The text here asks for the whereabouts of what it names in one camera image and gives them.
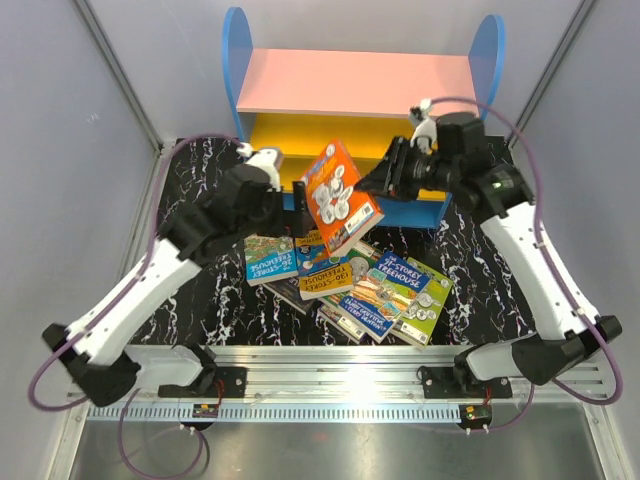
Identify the left small circuit board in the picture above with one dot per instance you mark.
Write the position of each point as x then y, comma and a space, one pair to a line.
201, 410

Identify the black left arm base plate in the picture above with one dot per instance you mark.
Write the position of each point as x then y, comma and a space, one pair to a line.
228, 381

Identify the aluminium mounting rail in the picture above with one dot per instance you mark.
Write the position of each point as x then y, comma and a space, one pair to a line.
353, 374

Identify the light blue 26-storey book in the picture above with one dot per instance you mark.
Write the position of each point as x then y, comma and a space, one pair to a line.
269, 259

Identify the blue 91-storey treehouse book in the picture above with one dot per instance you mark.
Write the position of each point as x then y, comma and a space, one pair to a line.
383, 295

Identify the lime green treehouse book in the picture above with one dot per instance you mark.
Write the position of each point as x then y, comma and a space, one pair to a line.
417, 324

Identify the small circuit board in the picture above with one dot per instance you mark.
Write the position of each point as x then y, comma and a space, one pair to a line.
479, 413
201, 410

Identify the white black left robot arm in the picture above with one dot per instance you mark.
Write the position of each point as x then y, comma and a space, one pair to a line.
94, 350

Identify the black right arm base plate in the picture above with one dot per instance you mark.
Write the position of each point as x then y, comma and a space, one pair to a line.
456, 383

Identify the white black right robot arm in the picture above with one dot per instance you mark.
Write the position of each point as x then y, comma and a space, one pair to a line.
449, 154

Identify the orange treehouse book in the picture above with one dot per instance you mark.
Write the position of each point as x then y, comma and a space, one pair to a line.
342, 214

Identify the yellow 130-storey treehouse book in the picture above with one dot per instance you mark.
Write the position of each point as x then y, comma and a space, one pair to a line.
319, 273

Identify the right small circuit board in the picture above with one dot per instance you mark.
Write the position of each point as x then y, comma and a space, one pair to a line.
479, 413

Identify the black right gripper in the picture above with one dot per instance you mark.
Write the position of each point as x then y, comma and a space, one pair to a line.
388, 177

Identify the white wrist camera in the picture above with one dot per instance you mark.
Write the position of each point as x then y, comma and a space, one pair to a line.
425, 132
268, 159

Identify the dark tale of two cities book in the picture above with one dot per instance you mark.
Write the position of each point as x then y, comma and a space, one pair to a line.
288, 291

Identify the purple treehouse book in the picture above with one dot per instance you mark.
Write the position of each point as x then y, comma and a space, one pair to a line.
345, 325

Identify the blue pink yellow bookshelf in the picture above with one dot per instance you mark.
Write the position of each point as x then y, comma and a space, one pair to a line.
299, 100

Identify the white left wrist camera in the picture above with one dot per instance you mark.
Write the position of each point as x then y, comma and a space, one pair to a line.
268, 159

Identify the slotted grey cable duct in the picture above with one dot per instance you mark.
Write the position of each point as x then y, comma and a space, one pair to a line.
233, 412

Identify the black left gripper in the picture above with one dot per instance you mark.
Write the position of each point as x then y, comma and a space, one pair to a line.
297, 222

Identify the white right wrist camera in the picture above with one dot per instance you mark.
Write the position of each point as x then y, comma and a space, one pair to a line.
425, 132

